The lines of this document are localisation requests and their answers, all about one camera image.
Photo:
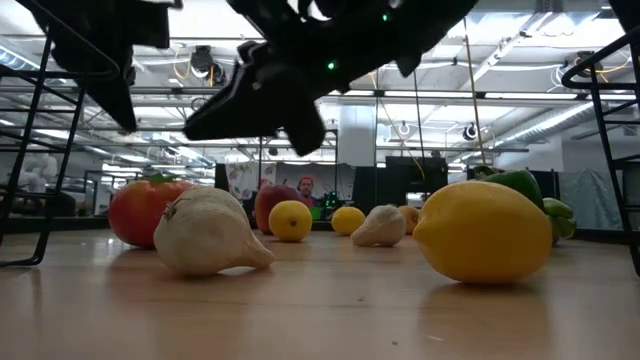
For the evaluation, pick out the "white printed banner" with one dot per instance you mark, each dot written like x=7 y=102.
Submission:
x=240 y=180

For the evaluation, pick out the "black device green lights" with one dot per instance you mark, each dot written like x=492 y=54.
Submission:
x=330 y=200

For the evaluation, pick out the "person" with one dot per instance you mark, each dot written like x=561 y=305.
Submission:
x=306 y=189

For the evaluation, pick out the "light green bell pepper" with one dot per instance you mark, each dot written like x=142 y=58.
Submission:
x=560 y=210

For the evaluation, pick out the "dark red apple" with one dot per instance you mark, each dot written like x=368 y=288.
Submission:
x=270 y=197

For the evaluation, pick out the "white backdrop sheet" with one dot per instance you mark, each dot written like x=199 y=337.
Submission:
x=330 y=175

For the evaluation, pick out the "white garlic bulb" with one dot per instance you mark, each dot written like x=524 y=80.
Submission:
x=380 y=227
x=210 y=235

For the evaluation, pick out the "black display panel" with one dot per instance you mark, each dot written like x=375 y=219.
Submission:
x=415 y=175

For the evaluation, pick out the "white bulky figure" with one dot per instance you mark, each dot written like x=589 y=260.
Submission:
x=37 y=172

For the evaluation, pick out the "orange mandarin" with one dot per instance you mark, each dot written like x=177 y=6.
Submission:
x=411 y=216

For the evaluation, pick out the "black round ceiling fixture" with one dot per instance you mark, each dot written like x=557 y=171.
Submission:
x=202 y=60
x=587 y=61
x=470 y=132

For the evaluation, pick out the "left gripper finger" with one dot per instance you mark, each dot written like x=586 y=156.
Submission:
x=120 y=100

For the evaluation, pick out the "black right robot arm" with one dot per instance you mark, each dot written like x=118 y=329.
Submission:
x=425 y=25

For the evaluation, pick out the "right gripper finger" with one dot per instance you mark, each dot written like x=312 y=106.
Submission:
x=307 y=130
x=240 y=110

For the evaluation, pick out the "yellow lemon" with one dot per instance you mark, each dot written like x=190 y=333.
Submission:
x=290 y=221
x=348 y=221
x=482 y=232

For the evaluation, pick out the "dark green bell pepper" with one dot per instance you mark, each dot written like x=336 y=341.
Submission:
x=520 y=182

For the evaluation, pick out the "grey tarp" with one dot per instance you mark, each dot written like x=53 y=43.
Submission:
x=590 y=200

